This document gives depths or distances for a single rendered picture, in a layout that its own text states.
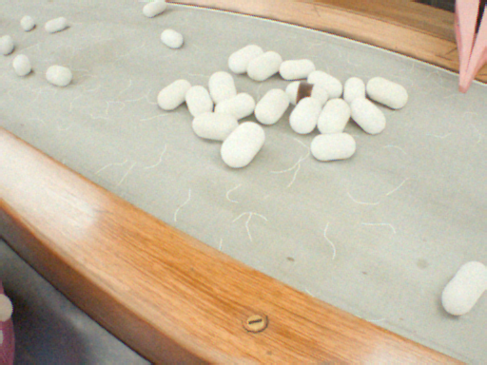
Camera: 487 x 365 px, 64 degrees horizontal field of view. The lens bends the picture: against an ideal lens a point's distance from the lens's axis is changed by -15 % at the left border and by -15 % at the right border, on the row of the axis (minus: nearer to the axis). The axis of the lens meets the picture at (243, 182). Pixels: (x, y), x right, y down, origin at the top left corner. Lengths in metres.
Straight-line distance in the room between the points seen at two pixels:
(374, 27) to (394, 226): 0.26
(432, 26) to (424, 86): 0.10
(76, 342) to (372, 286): 0.20
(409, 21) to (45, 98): 0.39
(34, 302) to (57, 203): 0.11
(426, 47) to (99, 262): 0.37
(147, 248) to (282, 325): 0.08
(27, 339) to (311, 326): 0.22
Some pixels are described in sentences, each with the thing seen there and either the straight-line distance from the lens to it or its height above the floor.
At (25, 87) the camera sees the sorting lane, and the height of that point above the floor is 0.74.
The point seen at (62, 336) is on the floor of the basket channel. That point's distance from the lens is 0.33.
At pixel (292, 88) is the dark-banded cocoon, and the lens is 0.35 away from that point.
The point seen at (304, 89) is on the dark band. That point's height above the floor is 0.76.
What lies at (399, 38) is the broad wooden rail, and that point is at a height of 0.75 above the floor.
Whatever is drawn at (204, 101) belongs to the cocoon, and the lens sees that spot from 0.34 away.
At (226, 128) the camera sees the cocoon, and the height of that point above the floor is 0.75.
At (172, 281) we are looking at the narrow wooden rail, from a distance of 0.22.
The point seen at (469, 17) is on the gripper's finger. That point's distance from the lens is 0.37.
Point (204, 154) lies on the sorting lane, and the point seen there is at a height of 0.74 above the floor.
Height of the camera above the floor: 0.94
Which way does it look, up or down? 44 degrees down
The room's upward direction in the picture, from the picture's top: 5 degrees counter-clockwise
